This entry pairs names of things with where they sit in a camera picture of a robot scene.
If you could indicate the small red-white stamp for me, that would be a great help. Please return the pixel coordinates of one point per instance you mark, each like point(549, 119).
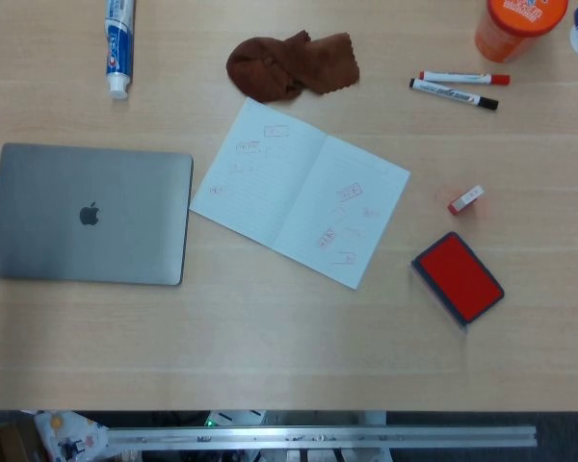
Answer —
point(465, 199)

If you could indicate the open lined notebook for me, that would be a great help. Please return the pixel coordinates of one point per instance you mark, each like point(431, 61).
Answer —
point(294, 192)

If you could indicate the brown cloth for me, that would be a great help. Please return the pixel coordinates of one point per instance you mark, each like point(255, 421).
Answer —
point(289, 67)

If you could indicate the red ink pad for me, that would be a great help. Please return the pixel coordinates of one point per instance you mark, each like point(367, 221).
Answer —
point(460, 276)

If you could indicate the black-capped marker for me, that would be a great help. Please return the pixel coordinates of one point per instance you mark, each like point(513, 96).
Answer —
point(453, 94)

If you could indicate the red-capped marker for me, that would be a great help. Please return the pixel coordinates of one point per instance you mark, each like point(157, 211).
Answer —
point(462, 77)

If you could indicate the grey closed laptop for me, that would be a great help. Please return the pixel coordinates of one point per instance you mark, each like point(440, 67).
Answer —
point(86, 216)

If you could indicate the brown cardboard box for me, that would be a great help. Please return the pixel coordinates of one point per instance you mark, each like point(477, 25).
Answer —
point(5, 443)

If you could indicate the white printed paper sheet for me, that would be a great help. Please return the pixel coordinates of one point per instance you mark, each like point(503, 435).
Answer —
point(72, 433)

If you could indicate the white blue toothpaste tube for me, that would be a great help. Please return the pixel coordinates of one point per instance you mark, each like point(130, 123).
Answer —
point(119, 48)

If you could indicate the orange lidded canister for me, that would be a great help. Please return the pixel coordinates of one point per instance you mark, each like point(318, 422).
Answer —
point(510, 29)

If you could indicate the aluminium profile rail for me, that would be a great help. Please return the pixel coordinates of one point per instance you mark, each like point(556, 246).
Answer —
point(318, 438)

